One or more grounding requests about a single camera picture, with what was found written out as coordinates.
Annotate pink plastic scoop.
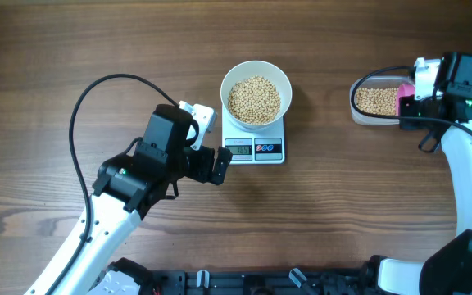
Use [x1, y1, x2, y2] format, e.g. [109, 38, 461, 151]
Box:
[395, 83, 415, 116]

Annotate white bowl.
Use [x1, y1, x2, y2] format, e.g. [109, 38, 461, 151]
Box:
[220, 61, 293, 129]

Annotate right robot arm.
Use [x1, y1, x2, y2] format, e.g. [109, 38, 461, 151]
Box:
[350, 52, 472, 294]

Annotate white digital kitchen scale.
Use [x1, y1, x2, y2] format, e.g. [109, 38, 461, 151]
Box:
[222, 108, 286, 165]

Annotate left black cable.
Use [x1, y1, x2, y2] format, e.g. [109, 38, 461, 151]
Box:
[43, 73, 179, 295]

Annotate soybeans in bowl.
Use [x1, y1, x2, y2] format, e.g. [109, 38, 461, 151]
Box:
[228, 76, 281, 125]

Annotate clear plastic container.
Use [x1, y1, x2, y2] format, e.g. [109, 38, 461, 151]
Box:
[350, 75, 415, 125]

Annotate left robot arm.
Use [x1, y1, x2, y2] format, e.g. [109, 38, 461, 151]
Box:
[27, 102, 232, 294]

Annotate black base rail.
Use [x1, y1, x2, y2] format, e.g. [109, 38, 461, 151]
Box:
[141, 268, 384, 295]

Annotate soybeans in container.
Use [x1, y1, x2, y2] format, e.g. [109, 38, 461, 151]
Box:
[356, 88, 397, 116]

